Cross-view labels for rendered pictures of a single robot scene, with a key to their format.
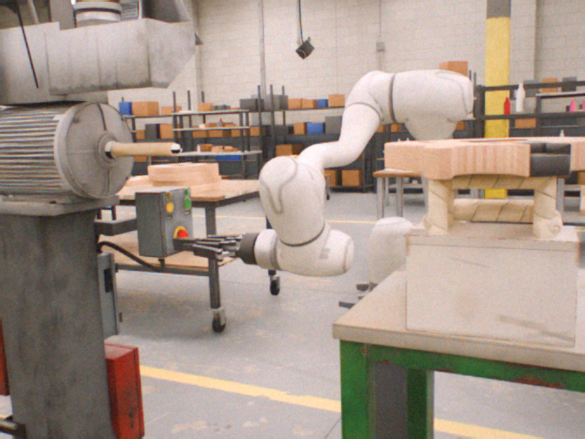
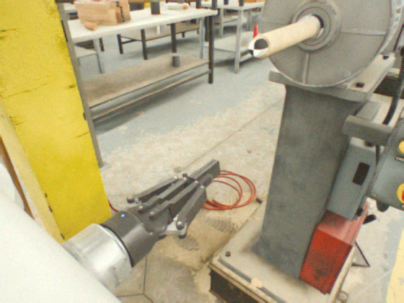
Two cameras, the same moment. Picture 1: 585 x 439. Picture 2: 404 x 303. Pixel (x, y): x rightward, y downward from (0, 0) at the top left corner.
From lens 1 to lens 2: 1.46 m
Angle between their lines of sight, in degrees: 96
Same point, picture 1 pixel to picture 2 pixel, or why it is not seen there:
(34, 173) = not seen: hidden behind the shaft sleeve
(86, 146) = (282, 15)
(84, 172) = not seen: hidden behind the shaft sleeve
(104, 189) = (297, 74)
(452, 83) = not seen: outside the picture
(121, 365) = (322, 237)
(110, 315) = (349, 202)
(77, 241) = (322, 117)
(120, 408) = (308, 258)
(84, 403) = (284, 227)
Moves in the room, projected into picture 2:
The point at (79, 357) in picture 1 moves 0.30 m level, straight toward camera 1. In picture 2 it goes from (290, 200) to (205, 208)
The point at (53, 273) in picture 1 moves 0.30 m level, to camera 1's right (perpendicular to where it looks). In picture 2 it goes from (286, 128) to (288, 193)
